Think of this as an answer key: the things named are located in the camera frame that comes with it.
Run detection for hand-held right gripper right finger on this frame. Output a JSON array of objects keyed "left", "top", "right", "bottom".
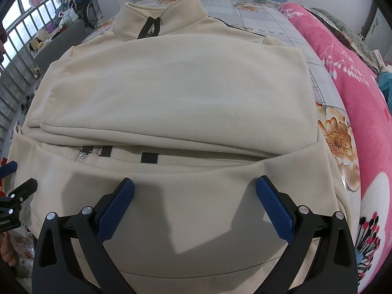
[{"left": 254, "top": 175, "right": 358, "bottom": 294}]

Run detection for metal railing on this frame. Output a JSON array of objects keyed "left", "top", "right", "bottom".
[{"left": 0, "top": 0, "right": 68, "bottom": 135}]

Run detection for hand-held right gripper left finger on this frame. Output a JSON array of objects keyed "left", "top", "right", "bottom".
[{"left": 32, "top": 177, "right": 137, "bottom": 294}]

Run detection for grey patterned quilt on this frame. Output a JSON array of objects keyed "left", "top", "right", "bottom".
[{"left": 309, "top": 6, "right": 386, "bottom": 74}]

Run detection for cream zip jacket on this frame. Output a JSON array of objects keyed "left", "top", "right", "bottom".
[{"left": 6, "top": 0, "right": 353, "bottom": 294}]

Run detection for dark hanging clothes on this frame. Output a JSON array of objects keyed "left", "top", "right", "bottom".
[{"left": 0, "top": 26, "right": 8, "bottom": 65}]

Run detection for grey storage box with clutter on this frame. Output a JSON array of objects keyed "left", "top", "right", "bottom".
[{"left": 34, "top": 21, "right": 86, "bottom": 68}]

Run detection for person's left hand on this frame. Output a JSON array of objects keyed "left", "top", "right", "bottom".
[{"left": 0, "top": 233, "right": 16, "bottom": 265}]

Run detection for dark door frame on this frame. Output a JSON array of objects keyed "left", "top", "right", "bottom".
[{"left": 360, "top": 1, "right": 380, "bottom": 42}]

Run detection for pile of clothes and bags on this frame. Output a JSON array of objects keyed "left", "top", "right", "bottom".
[{"left": 29, "top": 0, "right": 98, "bottom": 52}]

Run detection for pink floral blanket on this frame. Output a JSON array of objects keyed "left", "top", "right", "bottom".
[{"left": 277, "top": 2, "right": 392, "bottom": 294}]

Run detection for blue floral cloth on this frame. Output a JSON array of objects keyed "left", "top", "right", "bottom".
[{"left": 378, "top": 71, "right": 392, "bottom": 98}]

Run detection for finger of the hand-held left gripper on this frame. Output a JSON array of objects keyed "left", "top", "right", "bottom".
[
  {"left": 7, "top": 178, "right": 38, "bottom": 204},
  {"left": 0, "top": 161, "right": 17, "bottom": 179}
]

